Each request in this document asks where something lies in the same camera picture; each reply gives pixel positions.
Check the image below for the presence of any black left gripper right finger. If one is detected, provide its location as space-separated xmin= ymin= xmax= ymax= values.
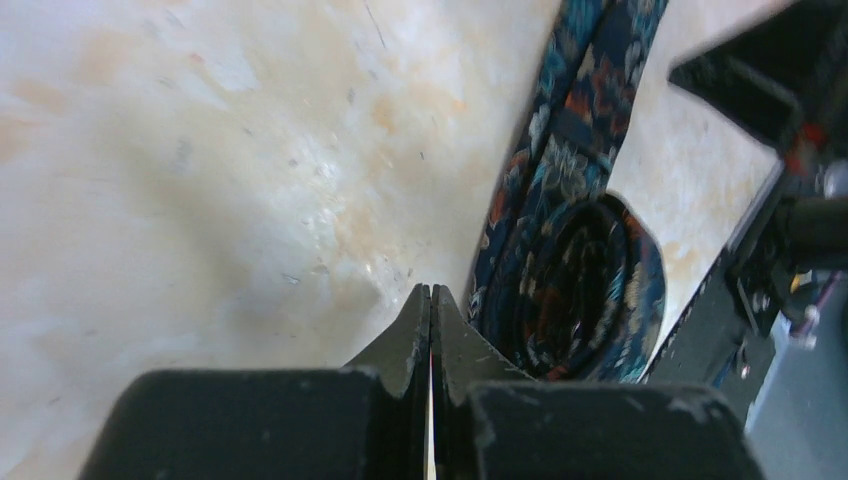
xmin=431 ymin=285 xmax=763 ymax=479

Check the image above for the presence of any navy floral tie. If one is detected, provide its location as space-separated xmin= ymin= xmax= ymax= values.
xmin=467 ymin=1 xmax=667 ymax=383

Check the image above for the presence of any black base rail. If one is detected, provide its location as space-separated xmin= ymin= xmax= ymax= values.
xmin=647 ymin=165 xmax=790 ymax=423

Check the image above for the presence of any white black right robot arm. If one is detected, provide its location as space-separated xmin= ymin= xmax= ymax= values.
xmin=669 ymin=1 xmax=847 ymax=335

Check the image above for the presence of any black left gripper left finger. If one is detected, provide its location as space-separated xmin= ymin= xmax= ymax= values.
xmin=80 ymin=285 xmax=431 ymax=479

